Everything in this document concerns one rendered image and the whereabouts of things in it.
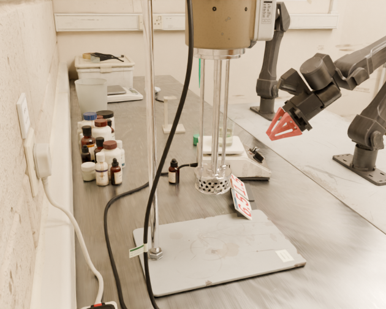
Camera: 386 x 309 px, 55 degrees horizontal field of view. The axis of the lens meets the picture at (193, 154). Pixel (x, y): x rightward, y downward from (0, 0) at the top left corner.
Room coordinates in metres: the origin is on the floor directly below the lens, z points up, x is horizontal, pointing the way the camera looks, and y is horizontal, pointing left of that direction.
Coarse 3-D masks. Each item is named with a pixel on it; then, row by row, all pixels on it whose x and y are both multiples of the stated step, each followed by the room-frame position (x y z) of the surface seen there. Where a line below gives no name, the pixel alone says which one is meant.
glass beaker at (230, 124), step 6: (222, 114) 0.99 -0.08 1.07; (228, 114) 0.99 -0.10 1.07; (222, 120) 0.99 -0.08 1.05; (228, 120) 0.93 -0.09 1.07; (234, 120) 0.95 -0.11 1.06; (222, 126) 0.93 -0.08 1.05; (228, 126) 0.93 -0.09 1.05; (228, 132) 0.93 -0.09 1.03; (228, 138) 0.94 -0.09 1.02; (228, 144) 0.94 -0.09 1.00
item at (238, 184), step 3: (234, 177) 0.88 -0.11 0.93; (234, 180) 0.86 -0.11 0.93; (237, 180) 0.87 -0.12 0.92; (234, 183) 0.83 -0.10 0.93; (237, 183) 0.85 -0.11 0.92; (240, 183) 0.87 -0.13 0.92; (234, 186) 0.81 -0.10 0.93; (237, 186) 0.83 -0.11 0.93; (240, 186) 0.85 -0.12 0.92; (243, 186) 0.86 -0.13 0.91; (237, 189) 0.81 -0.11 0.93; (240, 189) 0.83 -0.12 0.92; (243, 189) 0.84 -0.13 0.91; (240, 192) 0.81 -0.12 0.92; (243, 192) 0.83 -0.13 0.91; (243, 195) 0.81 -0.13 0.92
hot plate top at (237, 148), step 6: (198, 138) 1.02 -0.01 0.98; (204, 138) 1.01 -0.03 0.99; (210, 138) 1.01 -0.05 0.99; (234, 138) 1.02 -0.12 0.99; (204, 144) 0.96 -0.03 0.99; (210, 144) 0.96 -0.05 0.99; (234, 144) 0.97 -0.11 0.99; (240, 144) 0.97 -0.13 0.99; (204, 150) 0.92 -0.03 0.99; (210, 150) 0.92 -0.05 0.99; (228, 150) 0.92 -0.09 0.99; (234, 150) 0.92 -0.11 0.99; (240, 150) 0.92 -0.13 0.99
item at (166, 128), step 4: (164, 96) 1.35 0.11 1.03; (168, 96) 1.35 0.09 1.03; (172, 96) 1.35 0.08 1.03; (164, 100) 1.33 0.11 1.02; (164, 104) 1.33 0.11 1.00; (164, 108) 1.33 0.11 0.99; (164, 112) 1.33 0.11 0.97; (164, 116) 1.33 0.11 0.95; (164, 120) 1.33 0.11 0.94; (164, 124) 1.34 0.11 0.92; (168, 124) 1.38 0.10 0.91; (180, 124) 1.38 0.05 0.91; (164, 128) 1.33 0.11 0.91; (168, 128) 1.33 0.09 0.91; (176, 128) 1.33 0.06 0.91; (180, 128) 1.34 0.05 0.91; (164, 132) 1.30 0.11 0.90; (168, 132) 1.30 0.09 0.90; (176, 132) 1.31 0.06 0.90
